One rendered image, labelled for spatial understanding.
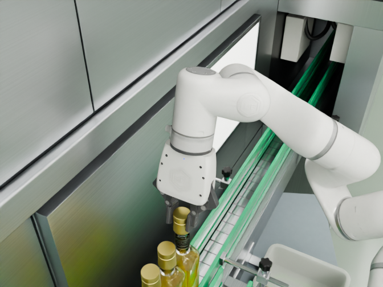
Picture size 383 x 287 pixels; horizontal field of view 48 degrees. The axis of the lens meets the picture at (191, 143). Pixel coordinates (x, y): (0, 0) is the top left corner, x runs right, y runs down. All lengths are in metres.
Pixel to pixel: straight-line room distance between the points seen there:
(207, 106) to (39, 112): 0.25
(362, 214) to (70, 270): 0.53
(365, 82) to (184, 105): 1.02
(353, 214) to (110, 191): 0.46
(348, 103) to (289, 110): 0.89
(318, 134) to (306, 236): 0.70
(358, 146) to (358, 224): 0.15
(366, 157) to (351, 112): 0.88
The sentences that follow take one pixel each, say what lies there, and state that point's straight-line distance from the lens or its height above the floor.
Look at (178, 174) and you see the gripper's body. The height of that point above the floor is 1.30.
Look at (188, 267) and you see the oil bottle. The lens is 0.90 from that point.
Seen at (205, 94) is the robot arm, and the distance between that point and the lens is 0.67.
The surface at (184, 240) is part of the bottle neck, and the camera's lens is 0.86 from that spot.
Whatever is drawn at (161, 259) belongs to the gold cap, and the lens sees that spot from 0.82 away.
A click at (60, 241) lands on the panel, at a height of 1.25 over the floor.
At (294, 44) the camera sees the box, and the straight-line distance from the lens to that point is 1.76.
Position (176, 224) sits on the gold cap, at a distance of 0.82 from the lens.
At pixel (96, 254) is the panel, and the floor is 1.14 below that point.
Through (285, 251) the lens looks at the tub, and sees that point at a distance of 1.25.
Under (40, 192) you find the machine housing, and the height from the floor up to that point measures 1.36.
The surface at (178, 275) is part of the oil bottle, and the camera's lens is 0.87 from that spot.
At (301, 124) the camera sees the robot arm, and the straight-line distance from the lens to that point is 0.78.
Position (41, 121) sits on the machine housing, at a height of 1.45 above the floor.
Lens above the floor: 1.81
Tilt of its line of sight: 39 degrees down
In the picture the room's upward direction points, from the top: straight up
